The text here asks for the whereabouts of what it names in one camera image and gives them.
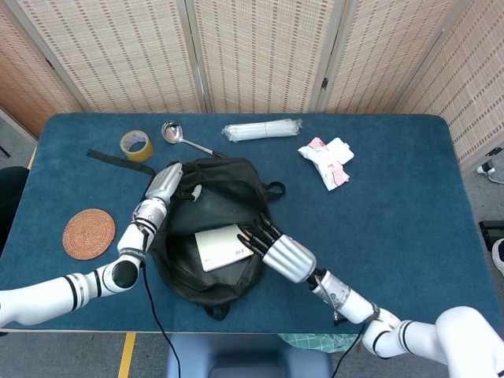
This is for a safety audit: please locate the white square plastic lid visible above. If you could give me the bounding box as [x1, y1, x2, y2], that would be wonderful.
[326, 137, 354, 163]

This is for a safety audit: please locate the blue grey robot torso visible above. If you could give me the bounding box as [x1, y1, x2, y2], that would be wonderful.
[167, 333, 334, 378]

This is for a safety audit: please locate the white sneaker with grey ankle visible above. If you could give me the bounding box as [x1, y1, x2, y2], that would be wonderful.
[476, 147, 504, 184]

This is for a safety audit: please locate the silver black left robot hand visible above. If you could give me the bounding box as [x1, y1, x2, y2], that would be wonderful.
[144, 161, 203, 204]

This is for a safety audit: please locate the stainless steel ladle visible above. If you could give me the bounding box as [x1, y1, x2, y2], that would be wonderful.
[161, 120, 228, 159]

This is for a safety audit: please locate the round woven rattan coaster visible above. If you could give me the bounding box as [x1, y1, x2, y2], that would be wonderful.
[62, 208, 117, 261]

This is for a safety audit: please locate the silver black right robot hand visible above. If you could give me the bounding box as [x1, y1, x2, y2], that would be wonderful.
[237, 213, 318, 284]

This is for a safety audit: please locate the black fabric backpack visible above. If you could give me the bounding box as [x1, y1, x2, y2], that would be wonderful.
[86, 148, 287, 322]

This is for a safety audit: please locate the crumpled white red wipes packet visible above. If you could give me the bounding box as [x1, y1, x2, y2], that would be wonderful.
[297, 137, 351, 192]

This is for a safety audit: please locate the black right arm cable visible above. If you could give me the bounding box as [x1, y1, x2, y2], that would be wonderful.
[329, 324, 367, 378]

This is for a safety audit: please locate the yellow packing tape roll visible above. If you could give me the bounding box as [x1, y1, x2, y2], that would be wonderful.
[119, 128, 154, 163]

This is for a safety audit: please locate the white sneaker with black trim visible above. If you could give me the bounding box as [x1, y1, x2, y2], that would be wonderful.
[491, 238, 504, 276]

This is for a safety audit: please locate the black box on floor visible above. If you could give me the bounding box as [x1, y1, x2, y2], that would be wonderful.
[479, 220, 504, 253]

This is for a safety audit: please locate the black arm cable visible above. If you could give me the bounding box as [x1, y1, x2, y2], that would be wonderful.
[329, 324, 367, 378]
[139, 230, 183, 378]

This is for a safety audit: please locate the green checkered cloth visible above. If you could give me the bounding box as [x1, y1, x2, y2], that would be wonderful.
[277, 333, 362, 354]

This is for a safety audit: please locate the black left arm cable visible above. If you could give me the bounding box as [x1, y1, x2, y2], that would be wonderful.
[139, 230, 183, 378]

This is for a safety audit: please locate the white and yellow booklet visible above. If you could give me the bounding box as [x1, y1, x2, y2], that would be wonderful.
[194, 223, 255, 272]

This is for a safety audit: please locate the woven bamboo folding screen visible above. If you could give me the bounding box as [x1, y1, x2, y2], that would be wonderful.
[0, 0, 504, 165]

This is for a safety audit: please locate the black bulky object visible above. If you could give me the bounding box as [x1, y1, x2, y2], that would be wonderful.
[0, 167, 31, 253]

